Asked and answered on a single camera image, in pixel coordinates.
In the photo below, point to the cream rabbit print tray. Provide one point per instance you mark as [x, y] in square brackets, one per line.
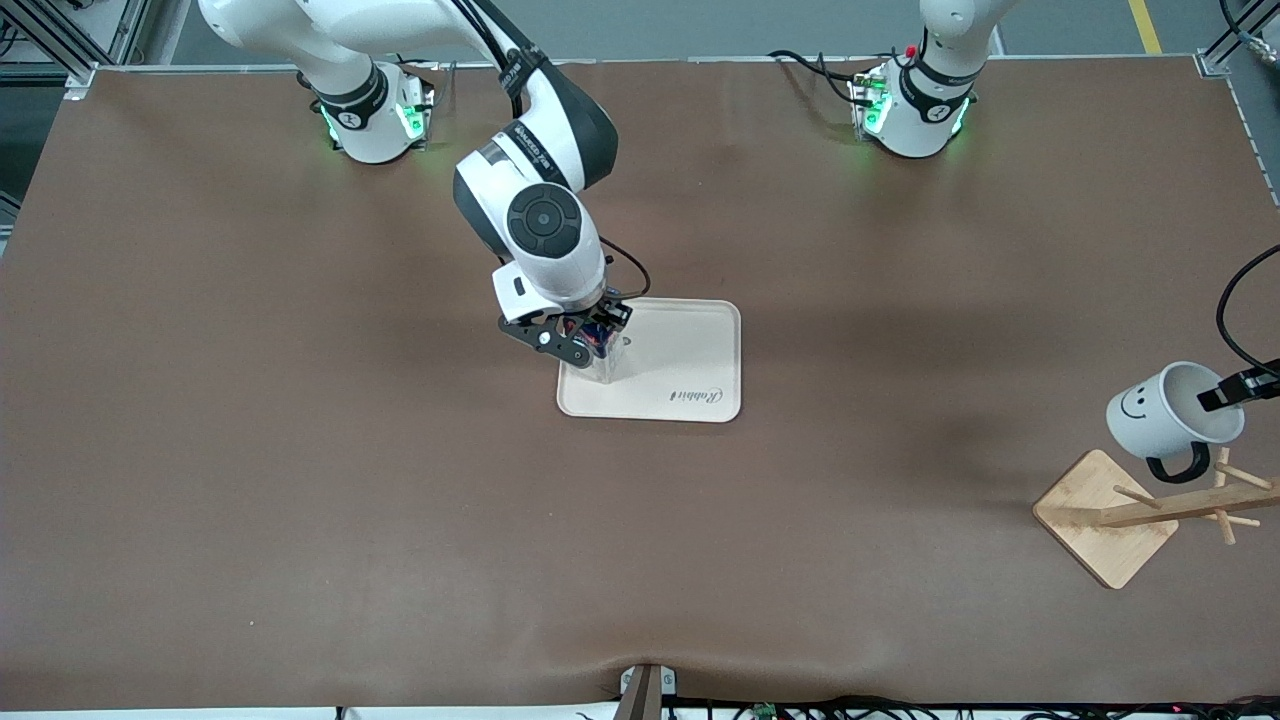
[680, 350]

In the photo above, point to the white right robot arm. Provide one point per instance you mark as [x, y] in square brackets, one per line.
[540, 150]

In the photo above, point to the white smiley mug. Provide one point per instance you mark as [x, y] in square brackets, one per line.
[1150, 420]

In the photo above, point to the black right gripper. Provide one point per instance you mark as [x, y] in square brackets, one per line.
[607, 311]

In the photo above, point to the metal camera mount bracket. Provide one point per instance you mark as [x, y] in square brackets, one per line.
[640, 695]

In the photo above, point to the silver aluminium frame profile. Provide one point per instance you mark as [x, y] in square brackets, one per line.
[75, 65]
[1240, 30]

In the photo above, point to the wooden cup rack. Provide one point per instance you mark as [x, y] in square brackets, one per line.
[1100, 540]

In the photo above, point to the blue milk carton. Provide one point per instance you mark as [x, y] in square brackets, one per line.
[598, 348]

